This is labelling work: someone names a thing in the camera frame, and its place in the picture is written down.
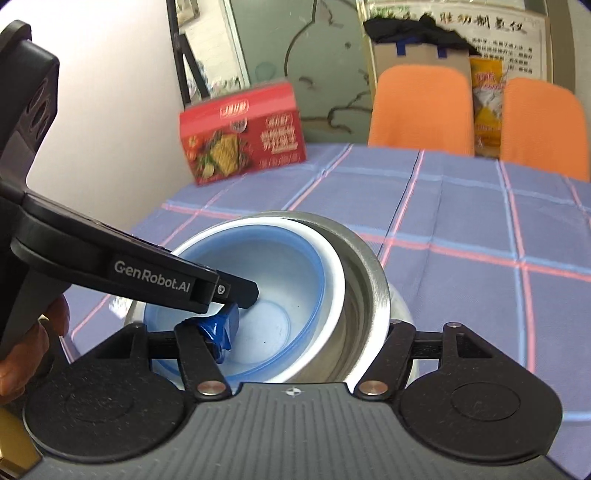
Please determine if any person's left hand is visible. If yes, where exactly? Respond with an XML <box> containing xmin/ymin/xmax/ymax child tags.
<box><xmin>0</xmin><ymin>294</ymin><xmax>71</xmax><ymax>408</ymax></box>

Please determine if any steel bowl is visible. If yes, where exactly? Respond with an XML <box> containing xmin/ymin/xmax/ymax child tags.
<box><xmin>122</xmin><ymin>210</ymin><xmax>416</xmax><ymax>384</ymax></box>

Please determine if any black cloth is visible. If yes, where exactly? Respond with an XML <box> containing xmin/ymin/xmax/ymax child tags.
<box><xmin>363</xmin><ymin>14</ymin><xmax>469</xmax><ymax>51</ymax></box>

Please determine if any blue plastic bowl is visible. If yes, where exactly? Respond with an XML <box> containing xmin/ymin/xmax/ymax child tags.
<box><xmin>143</xmin><ymin>230</ymin><xmax>326</xmax><ymax>384</ymax></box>

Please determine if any white bowl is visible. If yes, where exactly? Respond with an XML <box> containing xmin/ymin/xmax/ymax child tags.
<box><xmin>168</xmin><ymin>217</ymin><xmax>347</xmax><ymax>384</ymax></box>

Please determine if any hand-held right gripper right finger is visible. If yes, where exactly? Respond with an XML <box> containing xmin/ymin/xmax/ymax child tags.
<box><xmin>355</xmin><ymin>318</ymin><xmax>533</xmax><ymax>400</ymax></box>

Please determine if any black metal frame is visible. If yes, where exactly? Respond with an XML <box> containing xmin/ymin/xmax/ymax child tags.
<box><xmin>165</xmin><ymin>0</ymin><xmax>195</xmax><ymax>109</ymax></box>

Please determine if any floral printed cloth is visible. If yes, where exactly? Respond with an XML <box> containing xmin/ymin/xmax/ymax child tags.
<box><xmin>187</xmin><ymin>76</ymin><xmax>243</xmax><ymax>109</ymax></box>

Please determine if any frosted glass panel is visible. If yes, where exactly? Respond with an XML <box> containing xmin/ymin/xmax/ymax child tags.
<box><xmin>226</xmin><ymin>0</ymin><xmax>375</xmax><ymax>144</ymax></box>

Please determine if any yellow object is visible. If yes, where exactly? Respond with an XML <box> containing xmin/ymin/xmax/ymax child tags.
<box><xmin>0</xmin><ymin>406</ymin><xmax>42</xmax><ymax>478</ymax></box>

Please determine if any brown paper bag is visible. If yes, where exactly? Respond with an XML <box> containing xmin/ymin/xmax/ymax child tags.
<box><xmin>373</xmin><ymin>41</ymin><xmax>472</xmax><ymax>93</ymax></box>

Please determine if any red cracker box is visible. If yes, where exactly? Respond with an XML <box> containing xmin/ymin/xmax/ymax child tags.
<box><xmin>179</xmin><ymin>80</ymin><xmax>309</xmax><ymax>186</ymax></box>

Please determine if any orange chair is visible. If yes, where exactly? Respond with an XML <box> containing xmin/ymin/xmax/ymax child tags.
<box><xmin>368</xmin><ymin>65</ymin><xmax>476</xmax><ymax>157</ymax></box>
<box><xmin>500</xmin><ymin>78</ymin><xmax>591</xmax><ymax>182</ymax></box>

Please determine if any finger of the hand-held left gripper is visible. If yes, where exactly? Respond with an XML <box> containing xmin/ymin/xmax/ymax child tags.
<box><xmin>210</xmin><ymin>272</ymin><xmax>259</xmax><ymax>311</ymax></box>

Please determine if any wall poster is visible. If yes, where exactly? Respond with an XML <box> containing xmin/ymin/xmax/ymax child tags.
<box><xmin>355</xmin><ymin>0</ymin><xmax>550</xmax><ymax>84</ymax></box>

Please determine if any blue plaid tablecloth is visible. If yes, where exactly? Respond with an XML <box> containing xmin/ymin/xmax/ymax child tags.
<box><xmin>60</xmin><ymin>142</ymin><xmax>591</xmax><ymax>425</ymax></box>

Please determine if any yellow plastic bag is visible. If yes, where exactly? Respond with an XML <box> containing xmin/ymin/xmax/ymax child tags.
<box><xmin>468</xmin><ymin>56</ymin><xmax>509</xmax><ymax>160</ymax></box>

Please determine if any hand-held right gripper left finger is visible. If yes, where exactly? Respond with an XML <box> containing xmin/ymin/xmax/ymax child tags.
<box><xmin>69</xmin><ymin>305</ymin><xmax>240</xmax><ymax>401</ymax></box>

